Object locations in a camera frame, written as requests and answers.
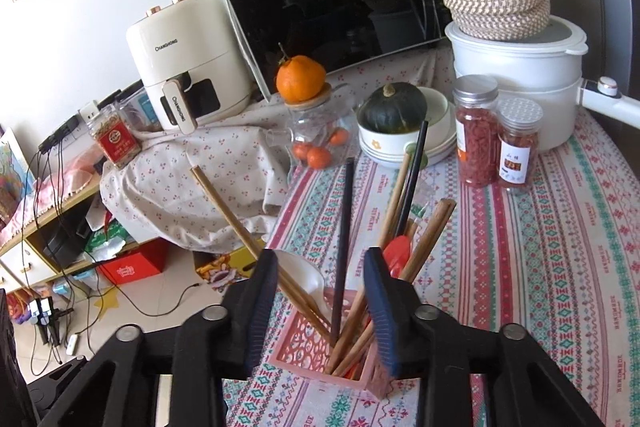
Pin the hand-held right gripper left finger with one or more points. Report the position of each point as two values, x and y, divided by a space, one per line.
257 322

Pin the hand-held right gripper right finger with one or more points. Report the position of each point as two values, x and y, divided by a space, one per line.
380 307

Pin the pink utensil holder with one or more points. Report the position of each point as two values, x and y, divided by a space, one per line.
300 349

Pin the white ceramic spoon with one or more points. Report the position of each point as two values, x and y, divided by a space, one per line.
305 282

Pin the black chopstick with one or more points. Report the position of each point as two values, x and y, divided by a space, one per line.
344 232
415 172

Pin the yellow printed box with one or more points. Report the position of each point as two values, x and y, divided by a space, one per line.
220 269

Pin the red gift box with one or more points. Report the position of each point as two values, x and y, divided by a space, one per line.
135 264

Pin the small orange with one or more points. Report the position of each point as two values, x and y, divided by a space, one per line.
320 158
339 137
301 151

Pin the white flower print bowl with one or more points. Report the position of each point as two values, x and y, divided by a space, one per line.
380 144

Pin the white dotted cloth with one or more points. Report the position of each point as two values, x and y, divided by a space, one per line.
200 167

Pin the patterned woven tablecloth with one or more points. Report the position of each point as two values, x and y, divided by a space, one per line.
550 257

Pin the white power strip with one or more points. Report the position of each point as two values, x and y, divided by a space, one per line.
72 344

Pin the jar of red berries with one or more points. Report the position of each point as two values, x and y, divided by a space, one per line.
475 142

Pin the glass jar with small oranges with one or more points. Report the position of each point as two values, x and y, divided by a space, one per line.
320 122

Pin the black box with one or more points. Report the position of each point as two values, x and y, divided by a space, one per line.
65 242

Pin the jar of dried fruit slices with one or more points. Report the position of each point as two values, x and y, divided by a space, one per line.
517 142

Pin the small tripod device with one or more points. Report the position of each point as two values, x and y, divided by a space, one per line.
42 314

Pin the red label jar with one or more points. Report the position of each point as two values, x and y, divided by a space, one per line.
117 142

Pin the wooden low cabinet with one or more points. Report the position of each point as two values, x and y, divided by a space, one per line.
50 213

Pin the pink cloth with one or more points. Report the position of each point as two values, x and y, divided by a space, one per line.
75 167

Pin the large orange with stem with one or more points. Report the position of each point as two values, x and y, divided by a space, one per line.
300 79

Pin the clear plastic container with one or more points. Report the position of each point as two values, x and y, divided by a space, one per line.
140 107

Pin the white plug adapter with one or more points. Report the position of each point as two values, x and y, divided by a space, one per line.
90 110

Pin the white electric cooking pot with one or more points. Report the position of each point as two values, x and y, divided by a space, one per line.
515 72

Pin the colourful framed picture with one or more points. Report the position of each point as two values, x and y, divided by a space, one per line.
12 177

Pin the cream air fryer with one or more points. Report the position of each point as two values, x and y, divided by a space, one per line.
180 37

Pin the black microwave oven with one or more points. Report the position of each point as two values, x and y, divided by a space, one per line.
325 7

